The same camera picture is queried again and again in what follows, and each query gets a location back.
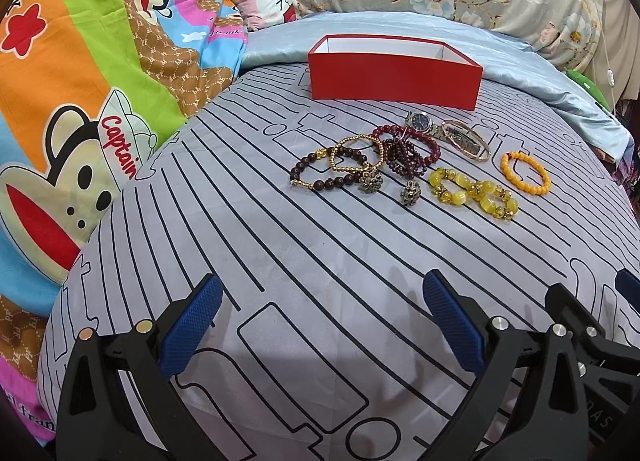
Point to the green plastic object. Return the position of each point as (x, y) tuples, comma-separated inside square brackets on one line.
[(590, 87)]

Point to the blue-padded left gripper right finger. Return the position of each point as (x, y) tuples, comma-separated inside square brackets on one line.
[(527, 401)]

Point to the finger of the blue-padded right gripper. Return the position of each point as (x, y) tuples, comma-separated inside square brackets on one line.
[(563, 307), (628, 286)]

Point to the beige curtain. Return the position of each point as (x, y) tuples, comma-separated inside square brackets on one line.
[(615, 64)]

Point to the light blue satin quilt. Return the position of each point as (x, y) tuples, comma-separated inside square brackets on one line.
[(504, 59)]

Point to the red open jewelry box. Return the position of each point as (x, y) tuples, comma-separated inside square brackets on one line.
[(393, 68)]

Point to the garnet small bead strand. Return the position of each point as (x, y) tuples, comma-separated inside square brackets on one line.
[(402, 158)]

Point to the colourful monkey cartoon blanket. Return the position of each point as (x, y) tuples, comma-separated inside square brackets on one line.
[(89, 90)]

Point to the silver blue-dial wristwatch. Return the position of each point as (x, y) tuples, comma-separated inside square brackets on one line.
[(422, 123)]

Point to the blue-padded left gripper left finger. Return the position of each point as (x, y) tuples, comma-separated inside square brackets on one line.
[(117, 401)]

